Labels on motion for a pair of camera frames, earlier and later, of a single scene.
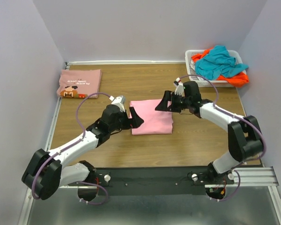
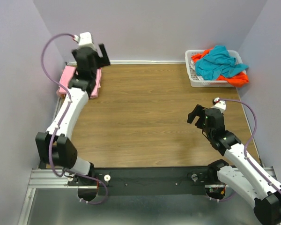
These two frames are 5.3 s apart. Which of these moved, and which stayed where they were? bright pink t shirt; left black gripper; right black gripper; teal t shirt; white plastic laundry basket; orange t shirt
Moved: right black gripper; bright pink t shirt; left black gripper
Stayed: orange t shirt; white plastic laundry basket; teal t shirt
